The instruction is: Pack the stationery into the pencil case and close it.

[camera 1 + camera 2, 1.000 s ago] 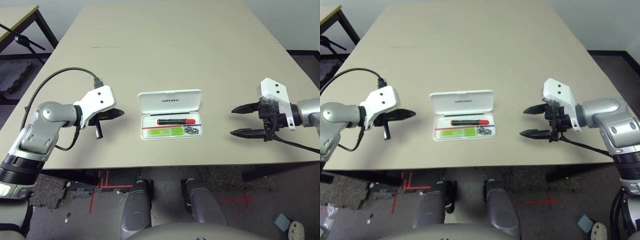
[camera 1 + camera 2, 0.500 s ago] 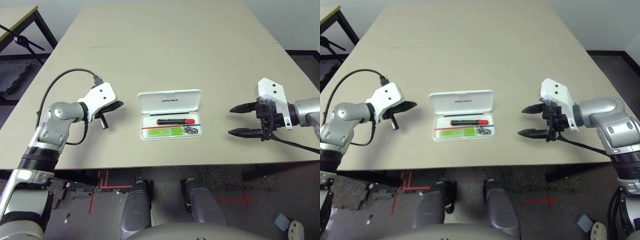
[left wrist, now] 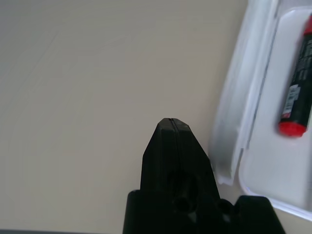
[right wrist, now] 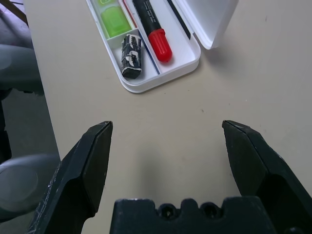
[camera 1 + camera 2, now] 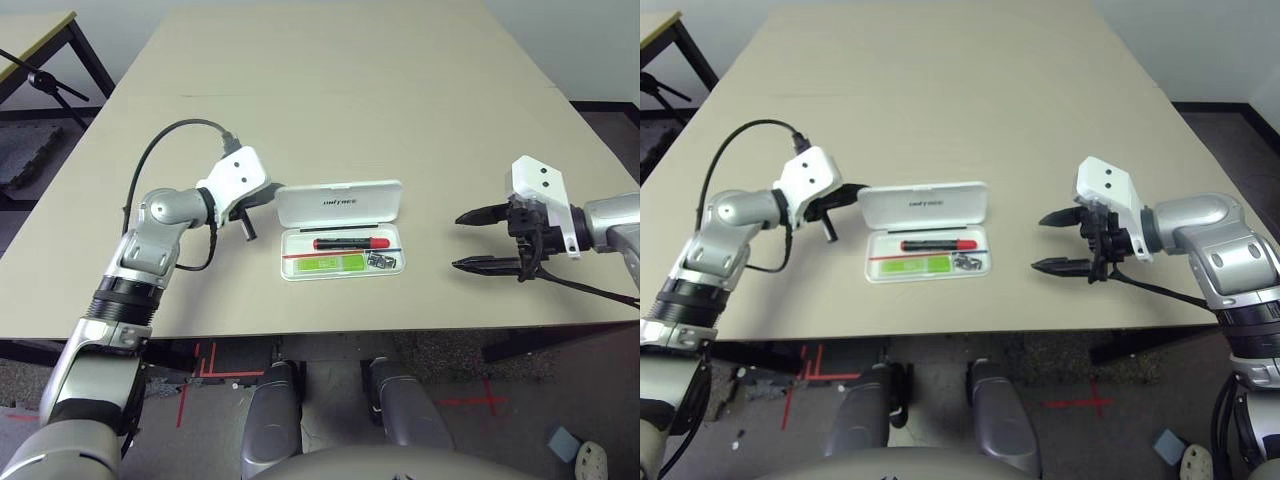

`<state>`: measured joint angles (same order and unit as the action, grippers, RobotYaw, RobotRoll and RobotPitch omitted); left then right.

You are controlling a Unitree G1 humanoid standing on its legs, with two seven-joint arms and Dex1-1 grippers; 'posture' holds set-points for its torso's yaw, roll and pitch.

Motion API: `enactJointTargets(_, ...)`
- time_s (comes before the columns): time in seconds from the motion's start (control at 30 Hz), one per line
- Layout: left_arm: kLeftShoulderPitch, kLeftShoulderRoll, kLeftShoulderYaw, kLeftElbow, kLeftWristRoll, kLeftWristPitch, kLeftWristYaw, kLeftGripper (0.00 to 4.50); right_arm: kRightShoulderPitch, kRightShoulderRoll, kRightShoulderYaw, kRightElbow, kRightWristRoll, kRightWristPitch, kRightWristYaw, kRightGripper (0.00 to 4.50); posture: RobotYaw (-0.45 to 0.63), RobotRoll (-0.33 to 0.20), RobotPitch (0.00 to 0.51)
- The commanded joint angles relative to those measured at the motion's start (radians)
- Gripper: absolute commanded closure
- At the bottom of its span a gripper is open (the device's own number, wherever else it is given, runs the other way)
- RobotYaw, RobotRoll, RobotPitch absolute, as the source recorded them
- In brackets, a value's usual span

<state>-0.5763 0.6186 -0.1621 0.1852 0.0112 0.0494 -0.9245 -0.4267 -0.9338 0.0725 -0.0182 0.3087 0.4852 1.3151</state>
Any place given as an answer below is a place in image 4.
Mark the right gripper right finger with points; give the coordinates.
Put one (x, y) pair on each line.
(258, 165)

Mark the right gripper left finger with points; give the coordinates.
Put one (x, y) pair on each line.
(78, 175)

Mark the white plastic pencil case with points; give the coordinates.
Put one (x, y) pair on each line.
(209, 19)

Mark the green highlighter pen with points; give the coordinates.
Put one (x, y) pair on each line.
(114, 22)

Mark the black marker with red cap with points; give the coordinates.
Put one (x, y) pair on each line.
(151, 22)

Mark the grey robot right leg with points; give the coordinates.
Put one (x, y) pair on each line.
(14, 185)

